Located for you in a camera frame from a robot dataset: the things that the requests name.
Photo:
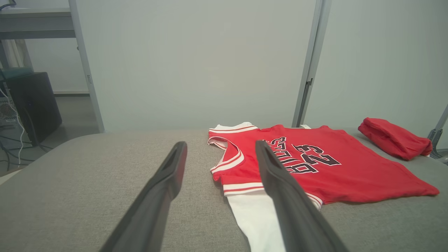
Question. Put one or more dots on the grey metal bracket post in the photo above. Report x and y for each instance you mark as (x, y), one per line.
(435, 138)

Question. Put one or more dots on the red and white Bulls jersey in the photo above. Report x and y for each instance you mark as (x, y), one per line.
(360, 178)

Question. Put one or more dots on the white office desk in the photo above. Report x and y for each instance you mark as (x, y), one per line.
(35, 24)

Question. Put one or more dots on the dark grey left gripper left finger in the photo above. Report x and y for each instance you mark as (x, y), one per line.
(154, 203)

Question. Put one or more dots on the black computer tower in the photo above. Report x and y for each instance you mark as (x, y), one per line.
(35, 105)

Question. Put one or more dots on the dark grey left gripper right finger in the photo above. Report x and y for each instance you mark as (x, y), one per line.
(290, 210)

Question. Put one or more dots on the red basketball shorts white trim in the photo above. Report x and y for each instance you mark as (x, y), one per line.
(392, 138)

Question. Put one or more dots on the grey partition post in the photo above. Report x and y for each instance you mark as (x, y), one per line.
(320, 52)
(85, 70)
(308, 52)

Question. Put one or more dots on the teal flat box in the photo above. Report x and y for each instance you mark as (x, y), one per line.
(14, 72)

